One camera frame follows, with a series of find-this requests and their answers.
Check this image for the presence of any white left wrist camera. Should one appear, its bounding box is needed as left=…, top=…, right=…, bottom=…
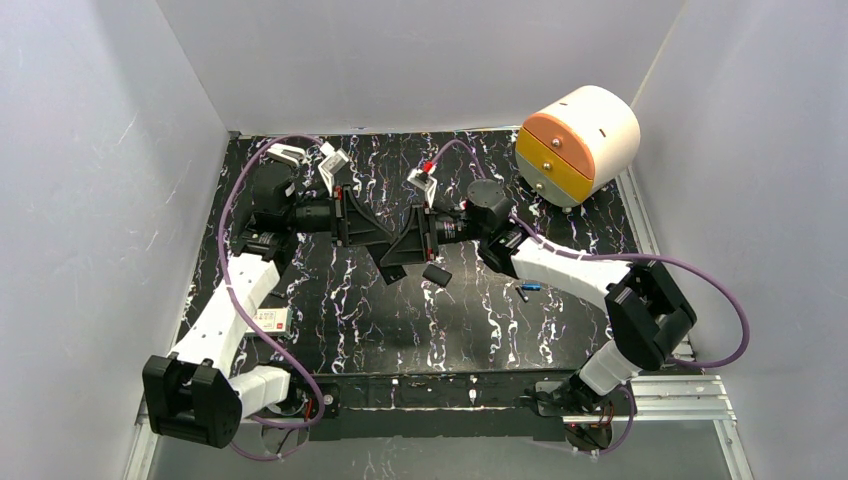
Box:
left=317, top=142, right=350, bottom=193

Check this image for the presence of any black remote battery cover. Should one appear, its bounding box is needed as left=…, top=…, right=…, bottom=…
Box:
left=422, top=264, right=452, bottom=288

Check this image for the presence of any white battery box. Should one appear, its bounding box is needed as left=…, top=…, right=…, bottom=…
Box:
left=253, top=307, right=293, bottom=338

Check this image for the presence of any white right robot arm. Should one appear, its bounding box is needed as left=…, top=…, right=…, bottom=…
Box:
left=380, top=179, right=697, bottom=408

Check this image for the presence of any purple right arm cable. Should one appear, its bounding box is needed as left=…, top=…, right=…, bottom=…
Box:
left=429, top=139, right=751, bottom=456

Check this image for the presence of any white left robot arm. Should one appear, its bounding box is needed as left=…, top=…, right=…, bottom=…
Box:
left=142, top=163, right=394, bottom=448

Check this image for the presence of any round orange drawer cabinet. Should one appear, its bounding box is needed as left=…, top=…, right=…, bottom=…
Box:
left=515, top=85, right=641, bottom=209

